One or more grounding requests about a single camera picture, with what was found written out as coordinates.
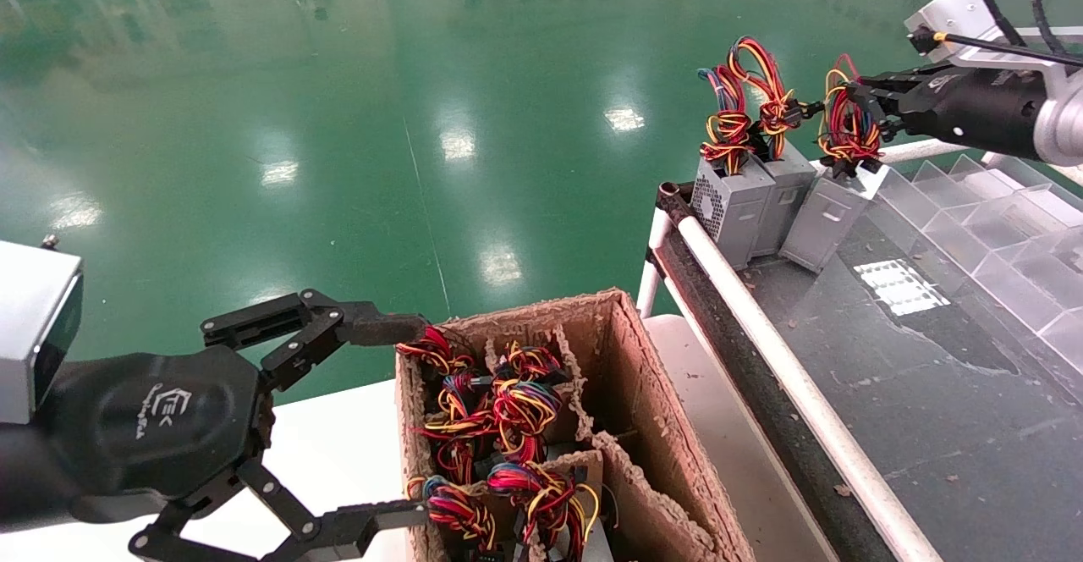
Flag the grey power supply colourful wires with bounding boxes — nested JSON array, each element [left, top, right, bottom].
[[778, 52, 891, 274]]

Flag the grey power supply with grille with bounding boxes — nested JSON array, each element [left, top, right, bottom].
[[690, 65, 777, 272]]

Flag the brown cardboard box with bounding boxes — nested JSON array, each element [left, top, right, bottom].
[[396, 289, 758, 562]]

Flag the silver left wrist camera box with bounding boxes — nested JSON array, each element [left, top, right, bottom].
[[0, 234, 84, 425]]

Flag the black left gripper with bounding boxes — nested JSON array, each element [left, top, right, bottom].
[[38, 289, 432, 562]]

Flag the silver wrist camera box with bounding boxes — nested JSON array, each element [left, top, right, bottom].
[[904, 0, 1018, 65], [0, 234, 84, 425]]

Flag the grey power supply plain side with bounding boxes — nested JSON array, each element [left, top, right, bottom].
[[729, 36, 826, 259]]

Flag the clear acrylic divider tray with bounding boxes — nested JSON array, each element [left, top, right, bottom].
[[876, 153, 1083, 377]]

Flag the boxed power supply wire bundle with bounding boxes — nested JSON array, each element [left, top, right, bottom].
[[491, 378, 566, 461], [415, 372, 500, 482], [396, 325, 475, 377], [487, 459, 603, 562], [406, 475, 500, 554], [495, 340, 569, 385]]

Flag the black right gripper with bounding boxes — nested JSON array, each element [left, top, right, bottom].
[[848, 69, 1048, 158]]

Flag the white pipe table leg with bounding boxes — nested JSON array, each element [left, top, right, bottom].
[[636, 207, 675, 319]]

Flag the black pipe connector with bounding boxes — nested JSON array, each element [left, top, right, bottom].
[[658, 181, 696, 226]]

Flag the thin black cable yellow tag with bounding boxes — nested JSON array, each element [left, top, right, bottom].
[[910, 27, 1083, 69]]

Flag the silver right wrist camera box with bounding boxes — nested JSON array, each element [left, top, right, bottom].
[[904, 0, 1018, 65]]

